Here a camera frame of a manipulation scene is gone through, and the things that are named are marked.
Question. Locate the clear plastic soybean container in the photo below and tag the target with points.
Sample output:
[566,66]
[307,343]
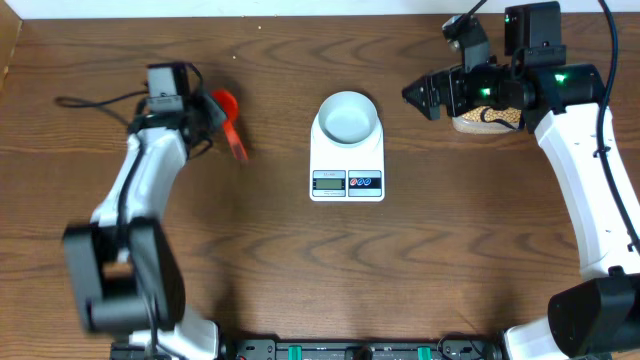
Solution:
[488,121]

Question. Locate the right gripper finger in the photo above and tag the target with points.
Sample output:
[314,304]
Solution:
[427,85]
[425,101]

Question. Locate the white digital kitchen scale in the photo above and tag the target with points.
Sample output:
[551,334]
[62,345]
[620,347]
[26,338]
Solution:
[340,172]

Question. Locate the white round bowl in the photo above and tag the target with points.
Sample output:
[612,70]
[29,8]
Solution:
[348,118]

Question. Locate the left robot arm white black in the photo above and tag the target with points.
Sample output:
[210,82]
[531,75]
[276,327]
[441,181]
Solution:
[126,280]

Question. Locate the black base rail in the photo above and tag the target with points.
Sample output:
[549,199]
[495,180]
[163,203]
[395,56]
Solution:
[446,348]

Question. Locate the red plastic measuring scoop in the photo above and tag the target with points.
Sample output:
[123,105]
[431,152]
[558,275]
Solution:
[229,105]

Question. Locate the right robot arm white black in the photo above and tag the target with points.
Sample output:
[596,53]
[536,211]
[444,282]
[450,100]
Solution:
[561,106]

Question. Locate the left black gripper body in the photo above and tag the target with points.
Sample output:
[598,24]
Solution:
[205,113]

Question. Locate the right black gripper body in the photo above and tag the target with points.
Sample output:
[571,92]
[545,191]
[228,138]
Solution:
[484,86]

